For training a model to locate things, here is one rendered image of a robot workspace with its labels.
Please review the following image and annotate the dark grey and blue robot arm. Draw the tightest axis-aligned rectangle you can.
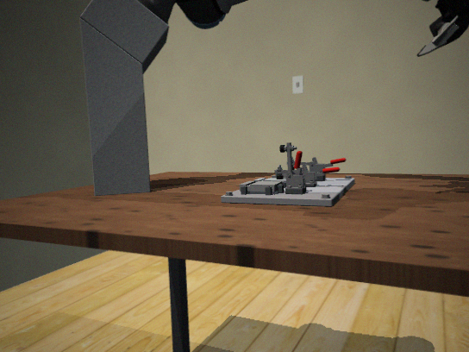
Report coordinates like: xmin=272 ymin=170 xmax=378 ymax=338
xmin=138 ymin=0 xmax=445 ymax=37

